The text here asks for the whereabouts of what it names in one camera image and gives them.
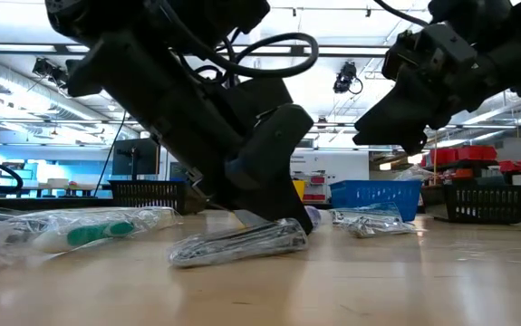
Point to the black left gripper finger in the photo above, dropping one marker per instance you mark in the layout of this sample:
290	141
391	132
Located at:
201	167
282	149

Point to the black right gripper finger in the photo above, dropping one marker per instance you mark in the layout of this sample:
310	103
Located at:
418	141
396	113

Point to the white travel toothpaste tube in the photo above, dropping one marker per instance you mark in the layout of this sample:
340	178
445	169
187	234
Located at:
314	217

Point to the silver nail clipper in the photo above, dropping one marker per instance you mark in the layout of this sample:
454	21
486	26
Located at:
378	226
242	244

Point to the green toothbrush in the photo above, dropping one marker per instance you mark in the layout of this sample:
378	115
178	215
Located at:
92	233

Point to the dark monitor screen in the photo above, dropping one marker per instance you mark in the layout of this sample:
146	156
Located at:
179	172

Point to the yellow slotted plastic basket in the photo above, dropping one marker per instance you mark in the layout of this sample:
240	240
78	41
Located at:
299	188

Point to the small red box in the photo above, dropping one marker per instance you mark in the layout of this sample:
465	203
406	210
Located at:
314	197
317	179

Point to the row of red storage bins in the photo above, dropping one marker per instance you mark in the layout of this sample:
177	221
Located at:
468	154

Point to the orange storage bin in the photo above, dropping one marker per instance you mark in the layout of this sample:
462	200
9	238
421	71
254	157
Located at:
464	173

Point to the black computer monitor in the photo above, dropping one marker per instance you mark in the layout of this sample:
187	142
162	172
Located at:
142	156

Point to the black slotted plastic basket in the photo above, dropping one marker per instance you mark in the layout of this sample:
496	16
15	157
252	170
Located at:
482	204
147	194

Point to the blue slotted plastic basket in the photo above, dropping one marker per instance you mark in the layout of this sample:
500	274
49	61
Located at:
369	194

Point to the red storage bin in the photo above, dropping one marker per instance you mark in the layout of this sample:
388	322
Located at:
511	166

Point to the black ceiling-mounted camera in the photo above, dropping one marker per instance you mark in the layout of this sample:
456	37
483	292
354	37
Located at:
345	77

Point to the black metal rig frame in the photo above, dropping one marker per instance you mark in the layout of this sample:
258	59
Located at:
298	50

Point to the black camera cluster on mount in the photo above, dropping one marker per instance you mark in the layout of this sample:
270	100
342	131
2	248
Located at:
45	68

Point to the silver ventilation duct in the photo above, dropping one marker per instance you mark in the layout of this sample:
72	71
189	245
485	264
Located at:
15	93

